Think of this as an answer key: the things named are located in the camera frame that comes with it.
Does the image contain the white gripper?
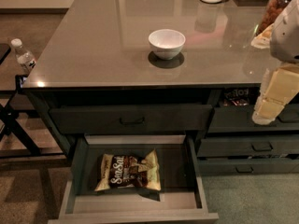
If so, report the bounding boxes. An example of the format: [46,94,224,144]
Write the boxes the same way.
[252,66,299,125]

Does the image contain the brown SenSal chip bag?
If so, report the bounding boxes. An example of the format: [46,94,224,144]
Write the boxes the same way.
[95,149,161,191]

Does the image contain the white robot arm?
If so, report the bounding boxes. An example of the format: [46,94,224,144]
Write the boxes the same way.
[251,0,299,125]

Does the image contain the dark snack bag in drawer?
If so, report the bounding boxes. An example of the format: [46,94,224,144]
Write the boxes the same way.
[222,88,249,106]

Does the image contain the grey middle right drawer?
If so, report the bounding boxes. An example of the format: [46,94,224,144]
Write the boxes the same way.
[197,135,299,157]

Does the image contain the grey top right drawer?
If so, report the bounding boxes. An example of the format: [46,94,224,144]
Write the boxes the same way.
[208,104,299,133]

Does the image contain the grey bottom right drawer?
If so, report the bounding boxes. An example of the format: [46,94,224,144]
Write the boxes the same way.
[198,159,299,175]

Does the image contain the grey top left drawer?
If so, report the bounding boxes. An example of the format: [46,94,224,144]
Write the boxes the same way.
[50,104,212,134]

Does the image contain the open grey middle drawer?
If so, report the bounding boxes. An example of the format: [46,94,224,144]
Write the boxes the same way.
[49,134,219,224]

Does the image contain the clear jar of nuts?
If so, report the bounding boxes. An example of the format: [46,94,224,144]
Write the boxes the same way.
[256,0,291,35]

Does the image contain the white ceramic bowl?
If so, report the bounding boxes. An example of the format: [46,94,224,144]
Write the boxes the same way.
[149,29,186,60]

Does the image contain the grey kitchen island cabinet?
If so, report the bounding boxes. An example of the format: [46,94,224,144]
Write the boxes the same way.
[25,0,298,161]

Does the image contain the clear plastic water bottle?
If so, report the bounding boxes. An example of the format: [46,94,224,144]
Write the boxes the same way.
[11,38,36,75]

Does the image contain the black folding side table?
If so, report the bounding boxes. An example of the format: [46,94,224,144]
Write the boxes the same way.
[0,43,63,158]

